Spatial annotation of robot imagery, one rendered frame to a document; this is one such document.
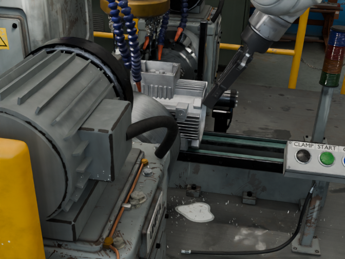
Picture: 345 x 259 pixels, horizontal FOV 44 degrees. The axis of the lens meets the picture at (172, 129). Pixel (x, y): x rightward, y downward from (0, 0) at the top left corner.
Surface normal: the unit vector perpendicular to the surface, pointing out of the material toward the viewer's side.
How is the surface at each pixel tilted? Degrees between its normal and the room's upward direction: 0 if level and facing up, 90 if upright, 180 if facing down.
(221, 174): 90
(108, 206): 0
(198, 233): 0
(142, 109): 24
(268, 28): 90
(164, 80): 90
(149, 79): 90
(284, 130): 0
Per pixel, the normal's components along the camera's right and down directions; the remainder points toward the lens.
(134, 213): 0.03, -0.88
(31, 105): 0.40, -0.77
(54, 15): 0.98, 0.11
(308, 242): -0.18, 0.46
